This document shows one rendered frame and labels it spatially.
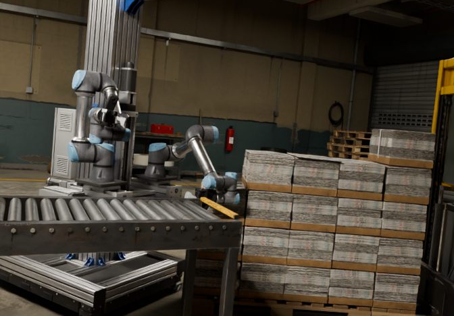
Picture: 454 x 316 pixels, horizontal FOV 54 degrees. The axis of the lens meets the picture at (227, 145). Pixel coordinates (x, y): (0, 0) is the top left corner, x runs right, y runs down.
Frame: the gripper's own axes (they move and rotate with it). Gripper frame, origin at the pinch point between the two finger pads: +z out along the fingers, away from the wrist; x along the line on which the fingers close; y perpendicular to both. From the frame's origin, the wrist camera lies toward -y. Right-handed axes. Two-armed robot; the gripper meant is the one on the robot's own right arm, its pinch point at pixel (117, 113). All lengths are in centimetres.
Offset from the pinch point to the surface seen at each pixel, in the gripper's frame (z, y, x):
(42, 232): 36, 52, 31
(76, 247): 38, 56, 18
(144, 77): -651, -110, -264
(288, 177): -2, 14, -117
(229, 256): 48, 53, -48
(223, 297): 47, 72, -50
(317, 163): 8, 2, -130
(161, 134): -578, -4, -293
